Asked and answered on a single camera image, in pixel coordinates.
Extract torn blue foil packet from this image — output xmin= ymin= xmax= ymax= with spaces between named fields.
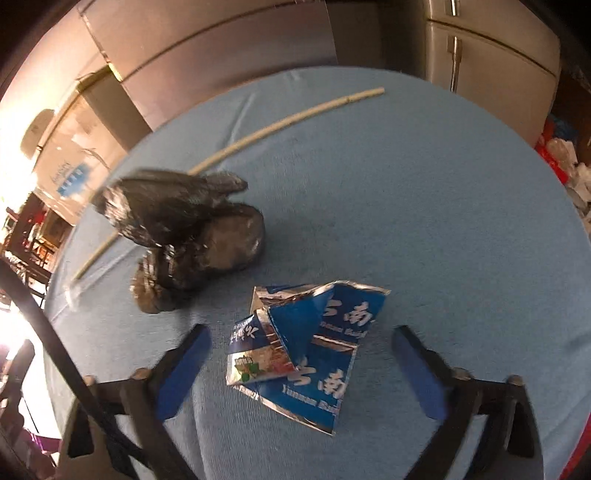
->
xmin=225 ymin=279 xmax=392 ymax=435

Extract white plastic bags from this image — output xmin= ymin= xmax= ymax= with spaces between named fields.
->
xmin=547 ymin=136 xmax=591 ymax=217

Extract black plastic bag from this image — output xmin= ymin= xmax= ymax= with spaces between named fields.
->
xmin=92 ymin=168 xmax=266 ymax=315

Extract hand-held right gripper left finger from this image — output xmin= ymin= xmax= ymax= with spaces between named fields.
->
xmin=60 ymin=323 xmax=213 ymax=480

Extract table with blue cloth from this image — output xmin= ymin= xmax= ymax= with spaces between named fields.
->
xmin=44 ymin=67 xmax=591 ymax=480

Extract white appliance box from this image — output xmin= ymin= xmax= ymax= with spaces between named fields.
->
xmin=21 ymin=69 xmax=153 ymax=227

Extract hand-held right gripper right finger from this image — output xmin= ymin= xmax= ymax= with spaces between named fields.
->
xmin=392 ymin=325 xmax=546 ymax=480

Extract grey multi-door refrigerator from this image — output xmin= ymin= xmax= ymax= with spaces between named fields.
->
xmin=76 ymin=0 xmax=384 ymax=134

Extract silver refrigerator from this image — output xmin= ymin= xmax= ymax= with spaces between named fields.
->
xmin=422 ymin=0 xmax=561 ymax=107

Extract dark metal rack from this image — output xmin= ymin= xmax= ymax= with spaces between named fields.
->
xmin=2 ymin=194 xmax=54 ymax=298

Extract black cable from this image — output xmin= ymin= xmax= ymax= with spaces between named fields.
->
xmin=0 ymin=263 xmax=144 ymax=480

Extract thin wooden stick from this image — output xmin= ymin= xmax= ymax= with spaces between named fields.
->
xmin=74 ymin=87 xmax=385 ymax=281

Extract red plastic bag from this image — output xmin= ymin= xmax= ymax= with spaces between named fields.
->
xmin=536 ymin=117 xmax=571 ymax=183

